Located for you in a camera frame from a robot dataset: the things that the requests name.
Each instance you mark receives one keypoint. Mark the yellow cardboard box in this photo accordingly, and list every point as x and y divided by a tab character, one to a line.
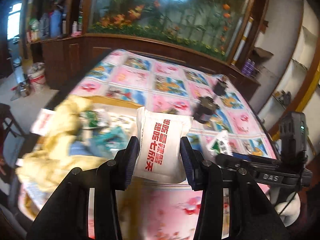
105	113

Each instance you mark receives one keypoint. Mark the yellow fluffy cloth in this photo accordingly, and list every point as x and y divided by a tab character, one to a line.
49	165

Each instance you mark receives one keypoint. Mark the black jar with cork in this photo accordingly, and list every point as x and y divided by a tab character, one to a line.
220	86

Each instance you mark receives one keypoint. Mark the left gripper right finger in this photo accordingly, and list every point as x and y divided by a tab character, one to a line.
192	163

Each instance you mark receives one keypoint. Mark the purple bottles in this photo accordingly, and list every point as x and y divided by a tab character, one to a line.
248	68

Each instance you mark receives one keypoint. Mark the dark small toy bag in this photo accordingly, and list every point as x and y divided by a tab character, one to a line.
205	109

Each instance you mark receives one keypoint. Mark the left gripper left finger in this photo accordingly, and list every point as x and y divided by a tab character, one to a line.
125	164

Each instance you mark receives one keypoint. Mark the green white small packet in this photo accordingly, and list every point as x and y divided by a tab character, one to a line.
220	144

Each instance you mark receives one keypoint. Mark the red and white snack bag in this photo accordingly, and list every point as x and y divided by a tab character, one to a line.
42	124

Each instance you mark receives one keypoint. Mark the white bucket with red band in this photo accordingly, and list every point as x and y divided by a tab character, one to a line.
36	76

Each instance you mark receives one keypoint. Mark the colourful patterned tablecloth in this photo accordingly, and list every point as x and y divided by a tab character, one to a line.
127	95

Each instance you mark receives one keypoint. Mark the rolled white yellow poster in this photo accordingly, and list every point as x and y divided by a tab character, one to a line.
242	41

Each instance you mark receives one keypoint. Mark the blue water bottle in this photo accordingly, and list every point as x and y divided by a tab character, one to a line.
55	23

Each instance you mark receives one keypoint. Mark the white pack red characters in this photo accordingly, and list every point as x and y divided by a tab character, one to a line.
159	136

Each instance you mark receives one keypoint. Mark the right gloved hand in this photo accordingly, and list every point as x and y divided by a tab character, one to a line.
286	204

